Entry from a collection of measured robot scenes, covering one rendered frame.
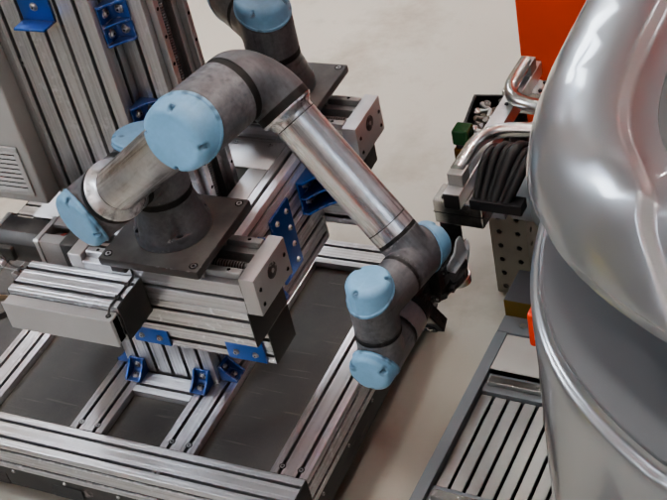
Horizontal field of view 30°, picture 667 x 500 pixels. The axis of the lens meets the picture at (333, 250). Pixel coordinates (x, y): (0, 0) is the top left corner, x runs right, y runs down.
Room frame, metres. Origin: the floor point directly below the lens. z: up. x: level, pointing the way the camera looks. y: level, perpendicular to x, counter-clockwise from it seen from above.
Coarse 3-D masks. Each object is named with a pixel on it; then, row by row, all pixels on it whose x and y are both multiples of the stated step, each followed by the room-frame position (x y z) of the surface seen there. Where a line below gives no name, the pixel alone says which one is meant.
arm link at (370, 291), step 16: (352, 272) 1.48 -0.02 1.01; (368, 272) 1.47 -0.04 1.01; (384, 272) 1.46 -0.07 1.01; (400, 272) 1.48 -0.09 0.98; (352, 288) 1.44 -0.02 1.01; (368, 288) 1.43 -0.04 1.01; (384, 288) 1.43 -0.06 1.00; (400, 288) 1.45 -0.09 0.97; (416, 288) 1.47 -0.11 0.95; (352, 304) 1.43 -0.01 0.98; (368, 304) 1.42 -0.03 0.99; (384, 304) 1.42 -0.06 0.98; (400, 304) 1.44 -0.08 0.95; (352, 320) 1.44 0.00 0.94; (368, 320) 1.42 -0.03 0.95; (384, 320) 1.42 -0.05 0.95; (400, 320) 1.44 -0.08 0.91; (368, 336) 1.42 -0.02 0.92; (384, 336) 1.41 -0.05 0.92
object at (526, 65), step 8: (520, 64) 1.93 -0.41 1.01; (528, 64) 1.94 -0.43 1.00; (512, 72) 1.91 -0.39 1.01; (520, 72) 1.91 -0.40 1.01; (528, 72) 1.94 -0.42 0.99; (512, 80) 1.89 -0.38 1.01; (520, 80) 1.90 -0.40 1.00; (504, 88) 1.88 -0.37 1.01; (512, 88) 1.86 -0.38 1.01; (512, 96) 1.84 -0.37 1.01; (520, 96) 1.83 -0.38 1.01; (528, 96) 1.83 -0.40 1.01; (512, 104) 1.84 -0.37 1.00; (520, 104) 1.82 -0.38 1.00; (528, 104) 1.81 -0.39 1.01; (536, 104) 1.80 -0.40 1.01
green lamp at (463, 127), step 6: (456, 126) 2.31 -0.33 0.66; (462, 126) 2.30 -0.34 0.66; (468, 126) 2.30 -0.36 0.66; (456, 132) 2.29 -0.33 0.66; (462, 132) 2.28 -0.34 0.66; (468, 132) 2.28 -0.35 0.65; (456, 138) 2.29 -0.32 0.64; (462, 138) 2.28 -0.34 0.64; (468, 138) 2.28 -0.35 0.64; (456, 144) 2.29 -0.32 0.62; (462, 144) 2.28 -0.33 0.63
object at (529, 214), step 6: (522, 186) 1.74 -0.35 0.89; (522, 192) 1.74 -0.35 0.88; (528, 192) 1.73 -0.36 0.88; (528, 198) 1.73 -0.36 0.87; (528, 204) 1.72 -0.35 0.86; (528, 210) 1.72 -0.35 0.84; (534, 210) 1.71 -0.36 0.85; (516, 216) 1.75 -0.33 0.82; (522, 216) 1.74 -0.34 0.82; (528, 216) 1.73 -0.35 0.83; (534, 216) 1.71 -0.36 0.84; (534, 222) 1.72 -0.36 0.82
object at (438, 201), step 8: (448, 184) 1.72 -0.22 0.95; (440, 192) 1.70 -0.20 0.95; (472, 192) 1.67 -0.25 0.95; (440, 200) 1.68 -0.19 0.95; (440, 208) 1.68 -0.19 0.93; (448, 208) 1.67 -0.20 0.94; (464, 208) 1.65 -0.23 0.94; (440, 216) 1.68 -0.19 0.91; (448, 216) 1.67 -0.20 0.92; (456, 216) 1.66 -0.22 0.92; (464, 216) 1.65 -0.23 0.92; (472, 216) 1.64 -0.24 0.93; (480, 216) 1.63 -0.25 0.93; (488, 216) 1.65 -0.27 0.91; (456, 224) 1.66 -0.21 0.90; (464, 224) 1.65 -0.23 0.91; (472, 224) 1.64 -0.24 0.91; (480, 224) 1.63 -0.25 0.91
